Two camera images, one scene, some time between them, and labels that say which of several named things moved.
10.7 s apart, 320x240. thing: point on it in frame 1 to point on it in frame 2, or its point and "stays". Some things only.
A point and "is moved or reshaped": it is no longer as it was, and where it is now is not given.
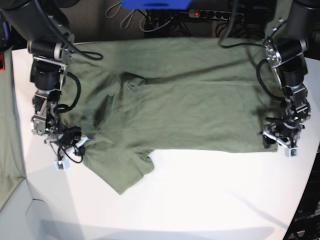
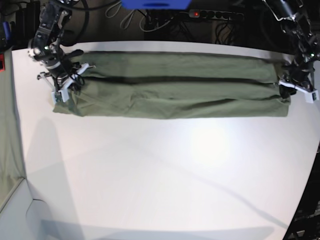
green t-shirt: (134, 96) is moved or reshaped
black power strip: (216, 14) stays
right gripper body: (284, 130) to (299, 77)
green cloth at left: (11, 156) stays
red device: (2, 66) stays
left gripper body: (69, 141) to (63, 74)
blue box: (156, 4) stays
